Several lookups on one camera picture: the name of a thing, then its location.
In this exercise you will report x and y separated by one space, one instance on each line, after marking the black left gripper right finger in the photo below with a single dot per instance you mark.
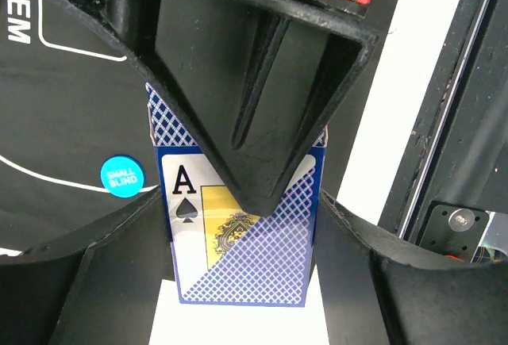
379 289

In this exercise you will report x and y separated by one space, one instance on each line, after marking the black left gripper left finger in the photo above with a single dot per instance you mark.
98 284

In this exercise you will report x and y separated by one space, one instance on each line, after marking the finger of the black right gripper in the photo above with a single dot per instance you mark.
255 163

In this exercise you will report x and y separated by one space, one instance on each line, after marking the blue small blind button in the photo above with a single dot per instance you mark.
122 176

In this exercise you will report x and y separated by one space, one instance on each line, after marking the blue playing card deck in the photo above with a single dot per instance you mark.
223 255

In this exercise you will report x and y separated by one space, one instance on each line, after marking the black poker felt mat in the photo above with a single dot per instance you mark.
68 103

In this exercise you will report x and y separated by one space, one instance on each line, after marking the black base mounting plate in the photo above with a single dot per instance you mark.
449 195

